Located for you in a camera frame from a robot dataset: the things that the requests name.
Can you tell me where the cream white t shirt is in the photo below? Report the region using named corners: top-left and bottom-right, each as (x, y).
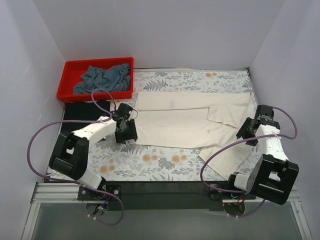
top-left (132, 91), bottom-right (257, 180)

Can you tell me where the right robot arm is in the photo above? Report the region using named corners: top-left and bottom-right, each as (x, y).
top-left (226, 105), bottom-right (299, 205)

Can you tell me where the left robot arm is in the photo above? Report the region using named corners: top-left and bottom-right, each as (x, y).
top-left (49, 103), bottom-right (138, 200)

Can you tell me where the floral patterned table mat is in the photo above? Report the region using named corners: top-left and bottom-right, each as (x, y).
top-left (88, 71), bottom-right (261, 181)

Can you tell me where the blue grey t shirt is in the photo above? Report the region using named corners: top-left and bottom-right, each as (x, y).
top-left (73, 63), bottom-right (131, 95)

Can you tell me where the folded black t shirt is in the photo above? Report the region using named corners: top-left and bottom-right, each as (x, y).
top-left (56, 100), bottom-right (116, 146)

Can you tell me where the red plastic bin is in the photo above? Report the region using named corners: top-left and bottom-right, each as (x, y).
top-left (56, 56), bottom-right (134, 103)

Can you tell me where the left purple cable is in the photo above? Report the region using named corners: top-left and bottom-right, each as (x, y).
top-left (27, 88), bottom-right (125, 226)

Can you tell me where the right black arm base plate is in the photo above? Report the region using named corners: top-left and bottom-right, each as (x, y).
top-left (204, 182), bottom-right (256, 201)

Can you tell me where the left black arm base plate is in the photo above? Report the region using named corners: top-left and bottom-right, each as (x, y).
top-left (77, 184), bottom-right (122, 201)

